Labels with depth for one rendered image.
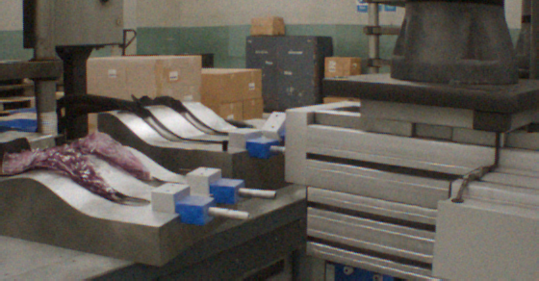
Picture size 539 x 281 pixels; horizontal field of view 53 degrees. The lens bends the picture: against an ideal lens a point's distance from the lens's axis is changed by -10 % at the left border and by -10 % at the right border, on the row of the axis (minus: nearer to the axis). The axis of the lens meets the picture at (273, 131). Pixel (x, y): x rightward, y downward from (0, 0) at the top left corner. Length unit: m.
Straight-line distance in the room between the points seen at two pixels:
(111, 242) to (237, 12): 8.80
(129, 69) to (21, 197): 4.35
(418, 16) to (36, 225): 0.58
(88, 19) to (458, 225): 1.52
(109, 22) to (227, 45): 7.77
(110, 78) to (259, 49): 3.63
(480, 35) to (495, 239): 0.23
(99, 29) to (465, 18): 1.42
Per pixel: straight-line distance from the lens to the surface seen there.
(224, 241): 0.91
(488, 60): 0.62
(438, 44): 0.61
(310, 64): 8.06
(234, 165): 1.00
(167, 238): 0.76
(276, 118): 1.13
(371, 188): 0.67
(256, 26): 8.59
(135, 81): 5.12
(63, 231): 0.83
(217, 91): 5.74
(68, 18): 1.81
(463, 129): 0.61
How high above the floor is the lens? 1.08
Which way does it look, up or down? 9 degrees down
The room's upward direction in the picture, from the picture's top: straight up
